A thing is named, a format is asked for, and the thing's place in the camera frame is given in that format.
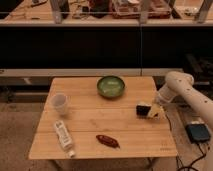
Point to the clear plastic cup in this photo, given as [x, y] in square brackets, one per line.
[59, 102]

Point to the background shelf rack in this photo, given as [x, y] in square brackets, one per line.
[106, 13]

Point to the black power box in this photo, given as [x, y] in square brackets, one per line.
[197, 133]

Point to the black eraser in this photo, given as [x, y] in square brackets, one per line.
[142, 110]

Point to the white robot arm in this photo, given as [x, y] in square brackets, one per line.
[178, 83]

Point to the white sponge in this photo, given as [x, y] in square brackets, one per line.
[142, 104]

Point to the white tube bottle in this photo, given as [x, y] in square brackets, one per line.
[64, 138]

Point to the green bowl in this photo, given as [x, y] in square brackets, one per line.
[110, 86]

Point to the wooden folding table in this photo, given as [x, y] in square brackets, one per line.
[91, 115]

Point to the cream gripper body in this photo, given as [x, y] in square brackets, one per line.
[155, 110]

